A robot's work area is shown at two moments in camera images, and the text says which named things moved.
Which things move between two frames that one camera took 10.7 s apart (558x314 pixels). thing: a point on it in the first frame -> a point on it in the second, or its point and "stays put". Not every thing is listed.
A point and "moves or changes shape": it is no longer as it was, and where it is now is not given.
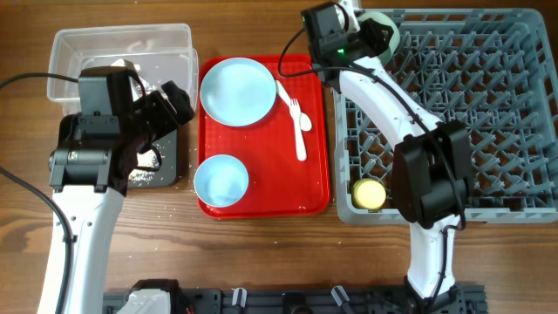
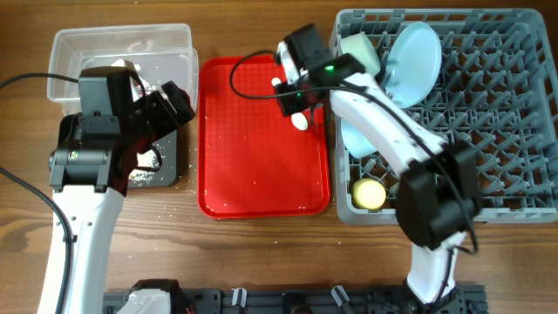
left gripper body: [154, 116] stays put
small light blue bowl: [221, 180] -> [356, 141]
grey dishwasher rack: [494, 70] stays put
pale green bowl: [395, 39] moves or changes shape
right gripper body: [367, 37] -> [293, 103]
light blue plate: [238, 92] -> [413, 64]
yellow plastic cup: [368, 194] stays put
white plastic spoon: [305, 122] moves or changes shape
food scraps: [146, 159] stays put
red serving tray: [287, 155] stays put
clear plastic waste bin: [158, 53] stays put
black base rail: [469, 299] stays put
